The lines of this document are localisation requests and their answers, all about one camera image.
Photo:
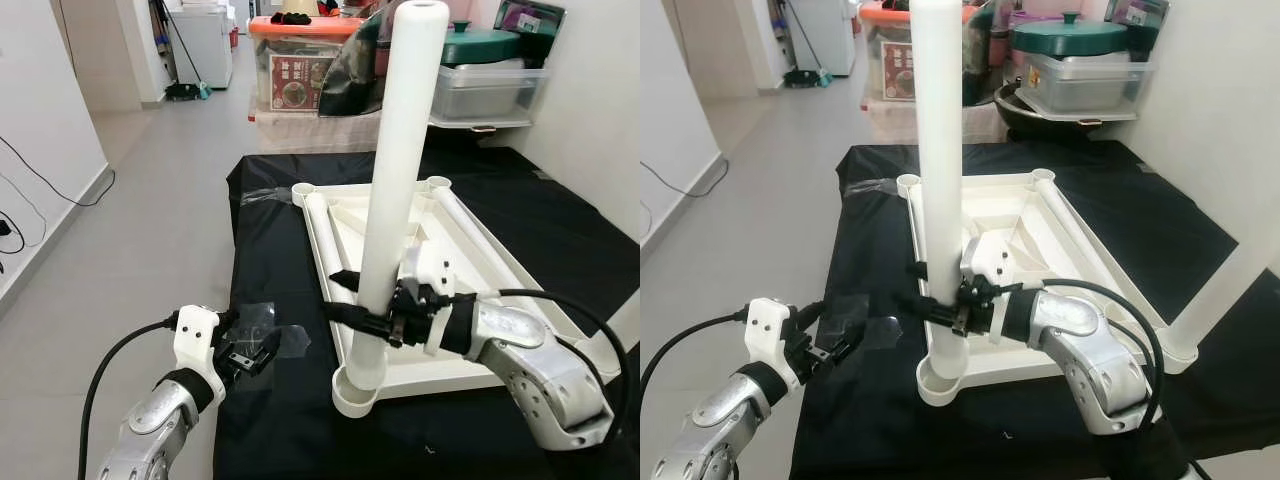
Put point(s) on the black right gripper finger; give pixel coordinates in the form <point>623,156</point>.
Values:
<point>925,308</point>
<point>345,280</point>
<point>915,269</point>
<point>355,318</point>

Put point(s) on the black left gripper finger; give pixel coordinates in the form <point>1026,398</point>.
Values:
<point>228,318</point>
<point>847,336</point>
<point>264,346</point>
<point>808,307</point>

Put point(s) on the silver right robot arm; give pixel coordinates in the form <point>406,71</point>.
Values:
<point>540,370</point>
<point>1090,360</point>

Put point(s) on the white plastic children table top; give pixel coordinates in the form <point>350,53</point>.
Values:
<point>1010,365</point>
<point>430,375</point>

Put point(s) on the black tablecloth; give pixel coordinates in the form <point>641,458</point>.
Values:
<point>860,420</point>
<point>270,420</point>

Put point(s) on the pink checkered tablecloth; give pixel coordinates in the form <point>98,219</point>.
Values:
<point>900,120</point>
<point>310,130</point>

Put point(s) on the black wok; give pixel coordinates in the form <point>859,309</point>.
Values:
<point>470,138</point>
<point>1030,115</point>

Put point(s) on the black bag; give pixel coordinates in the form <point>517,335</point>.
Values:
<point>355,70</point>
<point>980,60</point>

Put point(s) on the clear plastic storage box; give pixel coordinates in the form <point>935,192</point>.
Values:
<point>490,95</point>
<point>1085,85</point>

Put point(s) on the black power adapter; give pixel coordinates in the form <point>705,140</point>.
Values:
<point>6,229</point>

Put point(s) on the white appliance cabinet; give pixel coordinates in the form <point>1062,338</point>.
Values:
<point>205,45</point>
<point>825,35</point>

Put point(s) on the dark green pot lid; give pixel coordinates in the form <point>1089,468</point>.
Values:
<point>480,45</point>
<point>1070,38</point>

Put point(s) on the purple printed box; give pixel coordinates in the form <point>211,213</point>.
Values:
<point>1135,15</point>
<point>530,18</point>

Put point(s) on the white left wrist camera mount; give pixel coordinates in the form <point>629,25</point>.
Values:
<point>195,335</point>
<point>768,325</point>

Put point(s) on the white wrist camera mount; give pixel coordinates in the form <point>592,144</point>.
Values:
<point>195,335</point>
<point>985,255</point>
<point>425,265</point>
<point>768,325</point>

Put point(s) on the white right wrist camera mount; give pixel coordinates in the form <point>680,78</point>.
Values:
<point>425,265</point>
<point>985,255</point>

